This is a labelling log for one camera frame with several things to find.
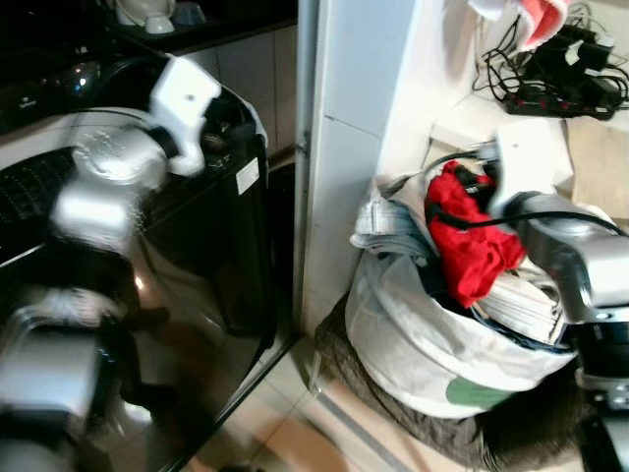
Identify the grey white folded garment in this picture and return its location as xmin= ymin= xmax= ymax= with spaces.
xmin=351 ymin=176 xmax=435 ymax=265

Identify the black power strip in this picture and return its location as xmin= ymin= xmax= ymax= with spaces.
xmin=501 ymin=83 xmax=612 ymax=121

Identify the beige cardboard sheet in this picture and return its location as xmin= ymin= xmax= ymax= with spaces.
xmin=564 ymin=117 xmax=629 ymax=223

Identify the white laundry bag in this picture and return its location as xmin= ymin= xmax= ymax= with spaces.
xmin=346 ymin=175 xmax=591 ymax=420

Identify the white striped garment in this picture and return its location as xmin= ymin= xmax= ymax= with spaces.
xmin=470 ymin=267 xmax=568 ymax=347

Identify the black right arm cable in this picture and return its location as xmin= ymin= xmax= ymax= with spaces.
xmin=429 ymin=149 xmax=629 ymax=237

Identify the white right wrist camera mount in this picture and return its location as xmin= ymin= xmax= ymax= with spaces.
xmin=487 ymin=119 xmax=572 ymax=213

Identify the red and white cloth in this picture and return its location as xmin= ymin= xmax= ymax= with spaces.
xmin=469 ymin=0 xmax=572 ymax=53

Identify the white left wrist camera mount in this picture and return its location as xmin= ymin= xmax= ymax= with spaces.
xmin=147 ymin=55 xmax=223 ymax=179

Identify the black top-load washing machine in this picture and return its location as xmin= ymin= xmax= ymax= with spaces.
xmin=0 ymin=47 xmax=278 ymax=472

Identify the black power adapter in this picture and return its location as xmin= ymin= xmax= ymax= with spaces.
xmin=539 ymin=28 xmax=612 ymax=78

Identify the red garment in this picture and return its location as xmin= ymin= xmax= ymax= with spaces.
xmin=425 ymin=160 xmax=528 ymax=309

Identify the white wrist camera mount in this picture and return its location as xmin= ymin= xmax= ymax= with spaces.
xmin=487 ymin=119 xmax=572 ymax=213
xmin=147 ymin=55 xmax=223 ymax=179

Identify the white pot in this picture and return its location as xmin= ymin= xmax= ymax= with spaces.
xmin=112 ymin=0 xmax=180 ymax=35

